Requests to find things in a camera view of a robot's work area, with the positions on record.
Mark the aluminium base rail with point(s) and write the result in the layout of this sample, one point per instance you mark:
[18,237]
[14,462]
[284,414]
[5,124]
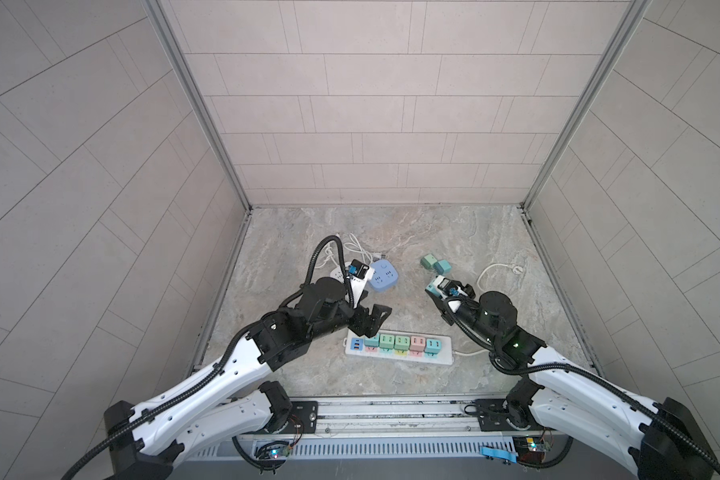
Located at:
[391,428]

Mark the teal plug adapter small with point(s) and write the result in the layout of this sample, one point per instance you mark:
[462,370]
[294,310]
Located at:
[432,347]

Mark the right circuit board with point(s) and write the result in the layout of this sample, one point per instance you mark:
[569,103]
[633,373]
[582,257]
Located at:
[533,450]

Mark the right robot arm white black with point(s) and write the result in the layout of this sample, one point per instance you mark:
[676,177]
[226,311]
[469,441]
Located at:
[650,439]

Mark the blue square power socket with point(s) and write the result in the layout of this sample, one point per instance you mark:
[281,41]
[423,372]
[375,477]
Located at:
[384,275]

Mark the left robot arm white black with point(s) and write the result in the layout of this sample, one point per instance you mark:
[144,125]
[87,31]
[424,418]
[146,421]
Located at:
[234,395]

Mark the pink plug adapter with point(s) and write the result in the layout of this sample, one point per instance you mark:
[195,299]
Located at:
[417,344]

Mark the blue tape piece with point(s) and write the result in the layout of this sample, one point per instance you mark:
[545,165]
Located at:
[507,457]

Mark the circuit board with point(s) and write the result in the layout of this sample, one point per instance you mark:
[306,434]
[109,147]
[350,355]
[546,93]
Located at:
[533,450]
[273,454]

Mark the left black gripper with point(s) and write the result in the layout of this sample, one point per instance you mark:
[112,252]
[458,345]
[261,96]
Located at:
[369,329]

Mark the white long power strip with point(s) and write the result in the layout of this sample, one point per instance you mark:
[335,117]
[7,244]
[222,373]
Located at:
[354,346]

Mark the left circuit board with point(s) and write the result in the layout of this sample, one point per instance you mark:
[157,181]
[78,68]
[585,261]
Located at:
[273,454]

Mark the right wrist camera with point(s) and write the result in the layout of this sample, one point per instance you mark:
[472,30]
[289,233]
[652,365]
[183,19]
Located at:
[458,293]

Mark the white square power socket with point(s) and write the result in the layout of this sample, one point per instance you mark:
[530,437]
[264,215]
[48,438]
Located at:
[340,273]

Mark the green plug adapter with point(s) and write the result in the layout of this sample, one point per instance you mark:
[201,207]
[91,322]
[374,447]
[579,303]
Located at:
[428,261]
[402,343]
[386,343]

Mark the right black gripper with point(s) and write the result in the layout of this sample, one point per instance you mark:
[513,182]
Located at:
[449,311]

